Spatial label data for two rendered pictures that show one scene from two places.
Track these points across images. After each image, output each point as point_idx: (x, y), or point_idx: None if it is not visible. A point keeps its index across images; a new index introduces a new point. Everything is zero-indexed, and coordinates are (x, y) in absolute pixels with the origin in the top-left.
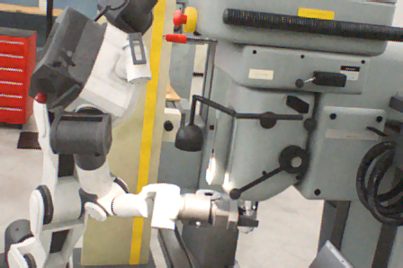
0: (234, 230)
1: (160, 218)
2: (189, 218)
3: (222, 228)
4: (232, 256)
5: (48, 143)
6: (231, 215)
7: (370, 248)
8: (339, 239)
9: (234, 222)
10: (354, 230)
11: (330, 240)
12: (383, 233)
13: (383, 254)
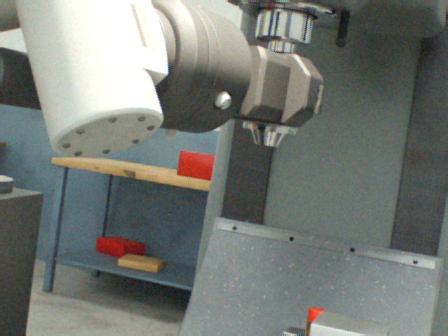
0: (319, 112)
1: (129, 73)
2: (207, 77)
3: (12, 235)
4: (23, 327)
5: None
6: (303, 60)
7: (377, 176)
8: (261, 198)
9: (318, 83)
10: (311, 159)
11: (224, 214)
12: (423, 124)
13: (433, 166)
